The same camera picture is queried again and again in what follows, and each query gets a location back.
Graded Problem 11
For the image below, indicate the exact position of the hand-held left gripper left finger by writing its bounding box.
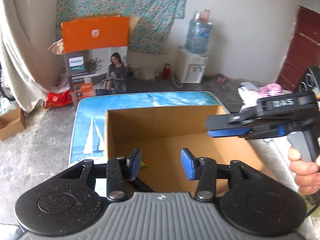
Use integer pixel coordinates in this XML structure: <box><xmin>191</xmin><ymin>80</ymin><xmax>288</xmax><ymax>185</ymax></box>
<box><xmin>58</xmin><ymin>148</ymin><xmax>142</xmax><ymax>203</ymax></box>

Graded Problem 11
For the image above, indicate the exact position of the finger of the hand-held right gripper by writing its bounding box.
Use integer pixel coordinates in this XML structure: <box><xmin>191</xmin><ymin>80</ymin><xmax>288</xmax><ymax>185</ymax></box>
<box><xmin>237</xmin><ymin>126</ymin><xmax>288</xmax><ymax>141</ymax></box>
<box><xmin>205</xmin><ymin>114</ymin><xmax>259</xmax><ymax>138</ymax></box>

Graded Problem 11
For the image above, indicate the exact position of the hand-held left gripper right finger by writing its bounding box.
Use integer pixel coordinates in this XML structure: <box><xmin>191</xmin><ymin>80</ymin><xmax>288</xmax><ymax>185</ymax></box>
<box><xmin>180</xmin><ymin>148</ymin><xmax>260</xmax><ymax>202</ymax></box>

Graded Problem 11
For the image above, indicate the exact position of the person's right hand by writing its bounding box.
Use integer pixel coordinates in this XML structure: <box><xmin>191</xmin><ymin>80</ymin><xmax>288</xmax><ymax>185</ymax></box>
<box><xmin>287</xmin><ymin>147</ymin><xmax>320</xmax><ymax>195</ymax></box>

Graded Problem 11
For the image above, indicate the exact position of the pink striped cloth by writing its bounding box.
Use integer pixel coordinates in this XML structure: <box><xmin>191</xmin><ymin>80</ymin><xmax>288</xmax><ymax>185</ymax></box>
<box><xmin>260</xmin><ymin>83</ymin><xmax>282</xmax><ymax>97</ymax></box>

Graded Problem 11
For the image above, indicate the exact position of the white cloth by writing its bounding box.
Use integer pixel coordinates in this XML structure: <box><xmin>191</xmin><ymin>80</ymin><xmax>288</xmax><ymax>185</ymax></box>
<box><xmin>237</xmin><ymin>81</ymin><xmax>263</xmax><ymax>113</ymax></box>

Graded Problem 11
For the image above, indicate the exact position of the red brown door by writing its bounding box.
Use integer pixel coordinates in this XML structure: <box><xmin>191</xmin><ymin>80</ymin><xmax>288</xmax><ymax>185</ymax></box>
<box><xmin>275</xmin><ymin>5</ymin><xmax>320</xmax><ymax>93</ymax></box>

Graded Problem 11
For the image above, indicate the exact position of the seascape printed table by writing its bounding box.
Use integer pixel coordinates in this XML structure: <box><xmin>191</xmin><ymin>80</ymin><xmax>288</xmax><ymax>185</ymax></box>
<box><xmin>69</xmin><ymin>91</ymin><xmax>232</xmax><ymax>168</ymax></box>

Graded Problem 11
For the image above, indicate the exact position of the white water dispenser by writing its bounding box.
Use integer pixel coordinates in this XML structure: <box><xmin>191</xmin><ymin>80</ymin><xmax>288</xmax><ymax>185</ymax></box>
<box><xmin>176</xmin><ymin>49</ymin><xmax>209</xmax><ymax>84</ymax></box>

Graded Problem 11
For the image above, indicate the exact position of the red thermos bottle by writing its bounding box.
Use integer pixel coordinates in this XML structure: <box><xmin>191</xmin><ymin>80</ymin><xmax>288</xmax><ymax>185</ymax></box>
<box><xmin>162</xmin><ymin>63</ymin><xmax>172</xmax><ymax>80</ymax></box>

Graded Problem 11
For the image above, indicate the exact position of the white plastic bag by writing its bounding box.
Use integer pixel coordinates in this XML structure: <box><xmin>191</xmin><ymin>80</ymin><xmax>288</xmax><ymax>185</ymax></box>
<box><xmin>132</xmin><ymin>66</ymin><xmax>160</xmax><ymax>80</ymax></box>

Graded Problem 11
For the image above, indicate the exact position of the red plastic bag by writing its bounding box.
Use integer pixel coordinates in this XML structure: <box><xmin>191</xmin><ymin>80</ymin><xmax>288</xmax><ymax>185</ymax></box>
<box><xmin>44</xmin><ymin>90</ymin><xmax>73</xmax><ymax>109</ymax></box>

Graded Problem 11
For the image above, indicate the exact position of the blue water jug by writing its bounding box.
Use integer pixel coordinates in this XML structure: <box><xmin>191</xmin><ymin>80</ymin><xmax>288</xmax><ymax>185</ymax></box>
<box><xmin>184</xmin><ymin>17</ymin><xmax>213</xmax><ymax>55</ymax></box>

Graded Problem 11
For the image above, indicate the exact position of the clear plastic bottle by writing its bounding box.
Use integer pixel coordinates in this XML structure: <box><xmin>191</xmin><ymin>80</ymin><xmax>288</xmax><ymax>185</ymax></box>
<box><xmin>194</xmin><ymin>9</ymin><xmax>213</xmax><ymax>23</ymax></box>

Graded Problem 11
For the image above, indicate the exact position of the small cardboard box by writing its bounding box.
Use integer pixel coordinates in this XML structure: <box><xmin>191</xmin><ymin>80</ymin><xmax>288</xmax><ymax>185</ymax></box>
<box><xmin>0</xmin><ymin>106</ymin><xmax>27</xmax><ymax>141</ymax></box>

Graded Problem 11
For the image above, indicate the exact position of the orange appliance carton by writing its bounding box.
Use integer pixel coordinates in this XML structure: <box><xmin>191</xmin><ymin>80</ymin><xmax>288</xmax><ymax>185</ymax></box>
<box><xmin>47</xmin><ymin>14</ymin><xmax>140</xmax><ymax>107</ymax></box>

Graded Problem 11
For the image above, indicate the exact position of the floral cloth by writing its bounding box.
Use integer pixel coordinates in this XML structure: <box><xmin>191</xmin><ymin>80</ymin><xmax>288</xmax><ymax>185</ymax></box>
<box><xmin>55</xmin><ymin>0</ymin><xmax>188</xmax><ymax>55</ymax></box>

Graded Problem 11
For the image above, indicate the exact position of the beige curtain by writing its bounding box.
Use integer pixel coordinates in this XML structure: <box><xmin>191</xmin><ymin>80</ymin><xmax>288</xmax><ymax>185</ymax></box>
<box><xmin>0</xmin><ymin>0</ymin><xmax>65</xmax><ymax>112</ymax></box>

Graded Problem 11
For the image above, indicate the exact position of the white power cable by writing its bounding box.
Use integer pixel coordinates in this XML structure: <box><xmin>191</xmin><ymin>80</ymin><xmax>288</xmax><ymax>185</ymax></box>
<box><xmin>171</xmin><ymin>72</ymin><xmax>184</xmax><ymax>88</ymax></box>

